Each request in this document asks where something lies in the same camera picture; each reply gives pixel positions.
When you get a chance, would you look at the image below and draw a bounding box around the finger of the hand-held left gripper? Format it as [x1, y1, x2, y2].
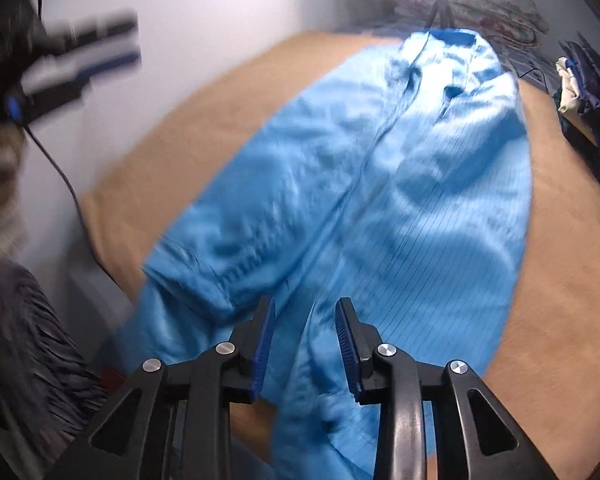
[72, 42, 143, 81]
[45, 9, 140, 53]

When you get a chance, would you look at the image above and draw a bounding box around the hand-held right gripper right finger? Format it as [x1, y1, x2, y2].
[334, 297, 563, 480]

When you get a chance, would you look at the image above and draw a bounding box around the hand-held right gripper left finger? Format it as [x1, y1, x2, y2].
[55, 295, 277, 480]

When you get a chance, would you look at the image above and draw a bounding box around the light blue jacket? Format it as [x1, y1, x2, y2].
[102, 27, 536, 480]

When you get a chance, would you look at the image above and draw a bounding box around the tan blanket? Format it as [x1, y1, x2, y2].
[80, 30, 600, 480]

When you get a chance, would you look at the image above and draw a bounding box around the striped grey cloth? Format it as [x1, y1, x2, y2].
[0, 262, 113, 466]

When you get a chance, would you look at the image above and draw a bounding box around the black tripod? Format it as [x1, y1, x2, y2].
[420, 0, 461, 31]

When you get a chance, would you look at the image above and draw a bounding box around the white folded garment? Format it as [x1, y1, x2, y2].
[555, 57, 583, 113]

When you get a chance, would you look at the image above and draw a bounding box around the floral folded quilt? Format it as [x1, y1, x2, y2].
[387, 0, 551, 48]

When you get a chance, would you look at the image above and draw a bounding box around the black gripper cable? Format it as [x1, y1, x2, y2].
[24, 122, 141, 311]

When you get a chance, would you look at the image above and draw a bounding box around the black ring light cable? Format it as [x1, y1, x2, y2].
[520, 66, 552, 95]

